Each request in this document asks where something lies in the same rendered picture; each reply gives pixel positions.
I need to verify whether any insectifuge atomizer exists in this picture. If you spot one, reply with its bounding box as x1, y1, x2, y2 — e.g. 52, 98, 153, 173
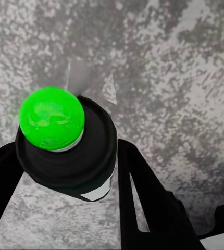
15, 60, 118, 202

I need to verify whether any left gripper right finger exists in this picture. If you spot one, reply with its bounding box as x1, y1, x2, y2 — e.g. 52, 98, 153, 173
117, 139, 205, 250

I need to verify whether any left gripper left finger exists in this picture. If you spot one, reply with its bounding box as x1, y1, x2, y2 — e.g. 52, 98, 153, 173
0, 142, 24, 219

